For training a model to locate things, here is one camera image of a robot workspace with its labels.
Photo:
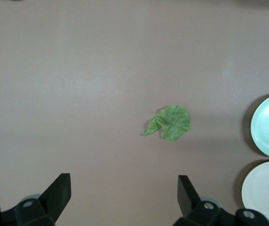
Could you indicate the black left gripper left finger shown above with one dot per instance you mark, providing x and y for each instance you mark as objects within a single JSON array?
[{"x": 54, "y": 197}]

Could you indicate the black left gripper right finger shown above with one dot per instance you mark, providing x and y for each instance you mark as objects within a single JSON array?
[{"x": 187, "y": 197}]

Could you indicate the green lettuce leaf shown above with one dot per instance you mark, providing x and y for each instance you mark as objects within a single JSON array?
[{"x": 174, "y": 122}]

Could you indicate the beige round plate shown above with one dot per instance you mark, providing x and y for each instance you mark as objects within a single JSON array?
[{"x": 266, "y": 190}]

